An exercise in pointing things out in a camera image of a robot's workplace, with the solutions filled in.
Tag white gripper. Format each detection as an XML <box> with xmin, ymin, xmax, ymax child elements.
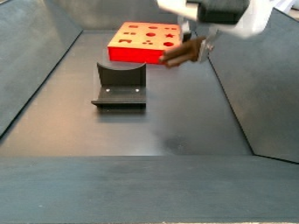
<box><xmin>156</xmin><ymin>0</ymin><xmax>274</xmax><ymax>62</ymax></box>

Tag brown three prong object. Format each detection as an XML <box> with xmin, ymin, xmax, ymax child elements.
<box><xmin>159</xmin><ymin>36</ymin><xmax>206</xmax><ymax>68</ymax></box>

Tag black curved fixture stand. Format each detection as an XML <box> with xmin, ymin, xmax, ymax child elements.
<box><xmin>91</xmin><ymin>64</ymin><xmax>145</xmax><ymax>107</ymax></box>

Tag red foam block with cutouts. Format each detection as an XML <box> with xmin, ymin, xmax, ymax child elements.
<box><xmin>107</xmin><ymin>22</ymin><xmax>181</xmax><ymax>64</ymax></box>

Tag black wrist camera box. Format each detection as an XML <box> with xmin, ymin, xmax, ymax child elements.
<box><xmin>187</xmin><ymin>0</ymin><xmax>250</xmax><ymax>25</ymax></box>

